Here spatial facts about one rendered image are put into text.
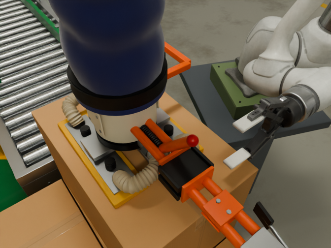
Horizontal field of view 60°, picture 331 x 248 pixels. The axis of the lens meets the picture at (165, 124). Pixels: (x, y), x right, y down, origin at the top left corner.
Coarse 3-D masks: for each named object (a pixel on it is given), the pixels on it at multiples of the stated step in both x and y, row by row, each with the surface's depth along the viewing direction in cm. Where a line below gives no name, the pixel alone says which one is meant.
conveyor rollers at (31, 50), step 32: (0, 0) 236; (0, 32) 202; (32, 32) 204; (0, 64) 177; (32, 64) 179; (64, 64) 177; (0, 96) 160; (64, 96) 156; (32, 128) 142; (32, 160) 130
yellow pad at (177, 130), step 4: (172, 120) 87; (164, 124) 85; (168, 124) 82; (172, 124) 85; (176, 124) 86; (164, 128) 81; (168, 128) 81; (172, 128) 81; (176, 128) 84; (180, 128) 85; (168, 132) 80; (172, 132) 81; (176, 132) 83; (180, 132) 83; (184, 132) 84; (172, 136) 82; (200, 148) 80
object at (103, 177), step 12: (84, 120) 86; (72, 132) 83; (84, 132) 80; (72, 144) 81; (84, 156) 78; (108, 156) 77; (120, 156) 78; (96, 168) 74; (108, 168) 73; (120, 168) 74; (132, 168) 75; (96, 180) 73; (108, 180) 72; (108, 192) 70; (120, 192) 70; (120, 204) 69
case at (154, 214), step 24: (168, 96) 97; (48, 120) 89; (192, 120) 89; (48, 144) 95; (216, 144) 83; (72, 168) 77; (216, 168) 77; (240, 168) 77; (72, 192) 113; (96, 192) 72; (144, 192) 72; (168, 192) 72; (240, 192) 79; (96, 216) 79; (120, 216) 68; (144, 216) 68; (168, 216) 68; (192, 216) 68; (120, 240) 64; (144, 240) 64; (168, 240) 64; (192, 240) 76; (216, 240) 98
